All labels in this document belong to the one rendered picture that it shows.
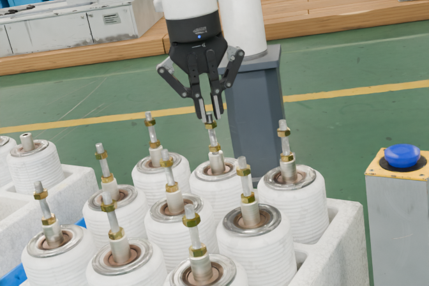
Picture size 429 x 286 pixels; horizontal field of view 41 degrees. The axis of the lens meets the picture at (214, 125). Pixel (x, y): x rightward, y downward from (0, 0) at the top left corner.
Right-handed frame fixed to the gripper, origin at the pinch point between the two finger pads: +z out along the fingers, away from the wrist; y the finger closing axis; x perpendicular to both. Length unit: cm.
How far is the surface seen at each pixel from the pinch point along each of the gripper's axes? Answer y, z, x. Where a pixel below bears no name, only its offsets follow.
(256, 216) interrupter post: 1.3, 9.3, -17.8
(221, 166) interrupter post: 0.2, 9.5, -1.0
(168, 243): -10.1, 12.8, -13.1
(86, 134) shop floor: -30, 36, 103
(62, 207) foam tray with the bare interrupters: -28.6, 20.9, 22.0
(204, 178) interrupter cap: -2.9, 10.0, -2.5
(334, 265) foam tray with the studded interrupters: 10.9, 20.0, -17.1
